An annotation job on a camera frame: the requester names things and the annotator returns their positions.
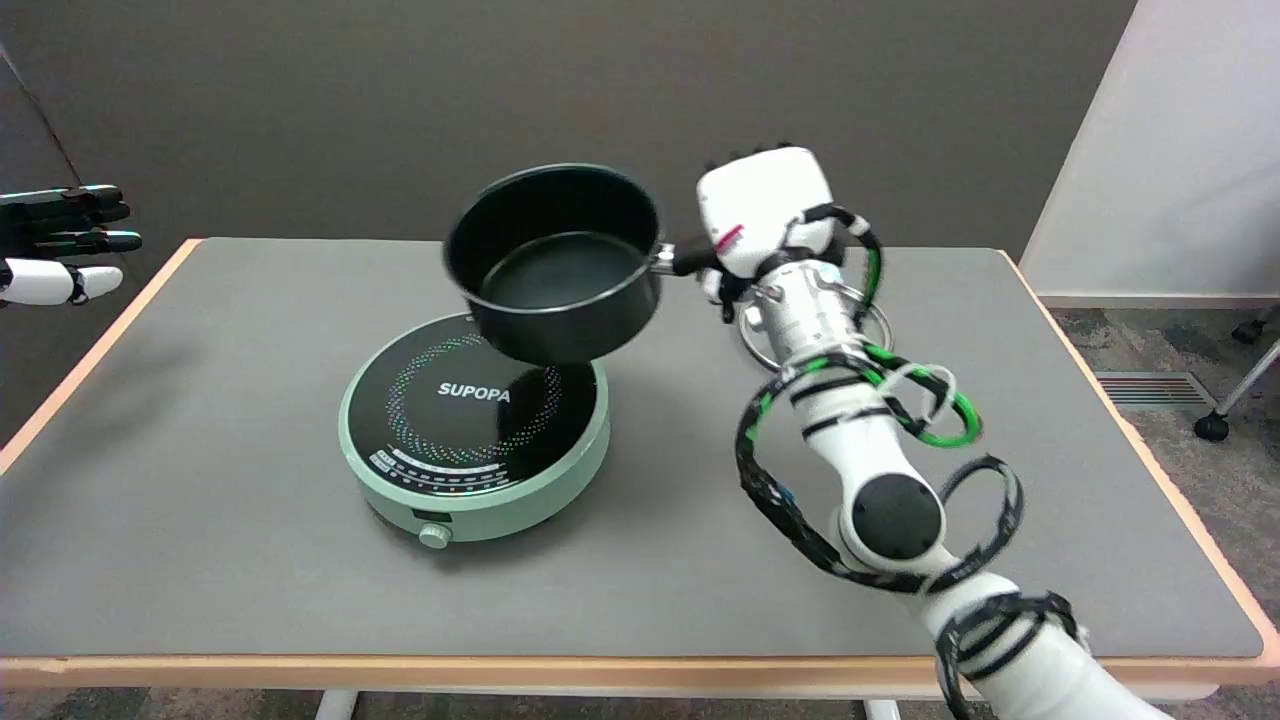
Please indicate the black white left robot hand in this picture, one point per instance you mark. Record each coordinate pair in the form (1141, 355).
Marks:
(60, 240)

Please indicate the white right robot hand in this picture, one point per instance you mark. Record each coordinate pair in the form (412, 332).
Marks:
(765, 205)

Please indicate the black cooking pot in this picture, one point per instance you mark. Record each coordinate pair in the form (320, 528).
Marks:
(560, 270)

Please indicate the glass pot lid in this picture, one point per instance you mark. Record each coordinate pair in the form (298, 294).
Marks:
(755, 350)

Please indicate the green round induction cooker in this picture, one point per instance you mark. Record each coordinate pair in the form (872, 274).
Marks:
(450, 440)

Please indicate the floor air vent grille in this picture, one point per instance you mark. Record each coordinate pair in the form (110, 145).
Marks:
(1150, 390)

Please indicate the black chair caster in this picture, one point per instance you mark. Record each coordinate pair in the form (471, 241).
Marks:
(1250, 328)

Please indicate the chair leg with caster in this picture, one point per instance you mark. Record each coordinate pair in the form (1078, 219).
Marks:
(1235, 395)

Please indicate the white table leg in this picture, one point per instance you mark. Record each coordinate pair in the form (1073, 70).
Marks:
(882, 710)
(335, 705)

